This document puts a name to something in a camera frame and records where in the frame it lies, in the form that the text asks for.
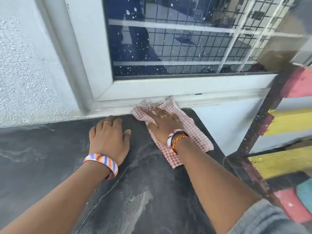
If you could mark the brown board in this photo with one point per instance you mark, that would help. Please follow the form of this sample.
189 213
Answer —
285 38

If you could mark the grey sleeve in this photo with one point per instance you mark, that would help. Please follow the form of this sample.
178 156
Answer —
268 220

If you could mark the person's right forearm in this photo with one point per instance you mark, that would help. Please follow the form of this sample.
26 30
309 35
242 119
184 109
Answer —
214 182

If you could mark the spotted window glass pane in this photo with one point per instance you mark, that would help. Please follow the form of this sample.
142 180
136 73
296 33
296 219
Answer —
136 46

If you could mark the black metal rack frame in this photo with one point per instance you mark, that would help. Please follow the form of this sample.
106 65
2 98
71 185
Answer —
263 112

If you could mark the pink painted board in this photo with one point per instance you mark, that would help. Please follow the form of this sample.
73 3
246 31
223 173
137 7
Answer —
292 204
299 82

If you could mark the white window frame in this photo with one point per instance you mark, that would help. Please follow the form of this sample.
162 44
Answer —
90 58

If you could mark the striped white purple bangle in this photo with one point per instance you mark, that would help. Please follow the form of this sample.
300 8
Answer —
170 138

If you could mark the person's right hand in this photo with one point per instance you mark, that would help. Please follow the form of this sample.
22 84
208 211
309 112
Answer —
167 126

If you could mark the striped orange purple bangle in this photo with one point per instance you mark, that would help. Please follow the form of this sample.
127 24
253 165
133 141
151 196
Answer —
104 161

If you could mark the white window grille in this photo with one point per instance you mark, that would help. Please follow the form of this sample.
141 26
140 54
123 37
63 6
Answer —
170 26

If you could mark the person's left hand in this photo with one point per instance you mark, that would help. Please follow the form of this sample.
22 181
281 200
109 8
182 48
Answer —
108 140

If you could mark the yellow painted board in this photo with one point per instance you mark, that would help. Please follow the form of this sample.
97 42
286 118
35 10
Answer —
282 163
290 123

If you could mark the person's right fingers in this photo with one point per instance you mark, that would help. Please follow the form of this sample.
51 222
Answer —
162 115

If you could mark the teal painted board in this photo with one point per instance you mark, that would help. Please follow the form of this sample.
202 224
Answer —
304 194

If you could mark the person's left forearm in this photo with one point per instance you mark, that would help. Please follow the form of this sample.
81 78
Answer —
61 202

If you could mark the red white checked cloth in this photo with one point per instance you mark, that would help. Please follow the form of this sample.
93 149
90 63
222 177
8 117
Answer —
195 138

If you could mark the person's left thumb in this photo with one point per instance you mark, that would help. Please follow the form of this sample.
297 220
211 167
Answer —
128 136

